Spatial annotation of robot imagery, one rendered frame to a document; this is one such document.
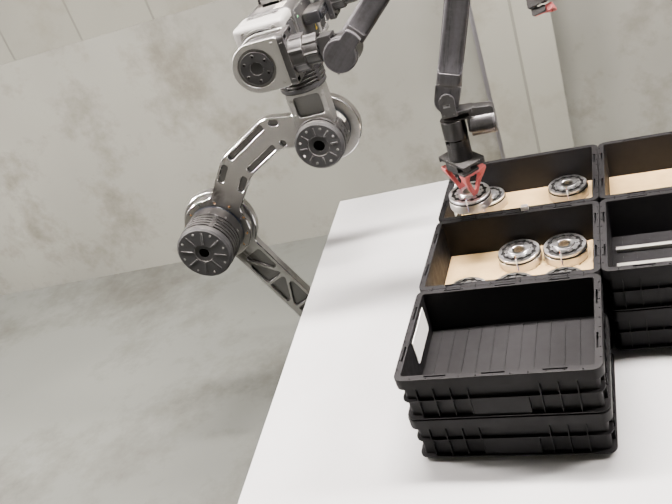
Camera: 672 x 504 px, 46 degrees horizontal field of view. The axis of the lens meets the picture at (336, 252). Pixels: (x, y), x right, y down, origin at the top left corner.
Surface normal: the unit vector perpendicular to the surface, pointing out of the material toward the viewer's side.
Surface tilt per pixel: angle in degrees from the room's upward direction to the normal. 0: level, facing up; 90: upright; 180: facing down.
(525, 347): 0
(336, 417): 0
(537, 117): 90
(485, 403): 90
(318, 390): 0
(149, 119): 90
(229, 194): 90
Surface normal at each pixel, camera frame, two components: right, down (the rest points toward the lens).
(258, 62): -0.17, 0.55
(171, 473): -0.30, -0.82
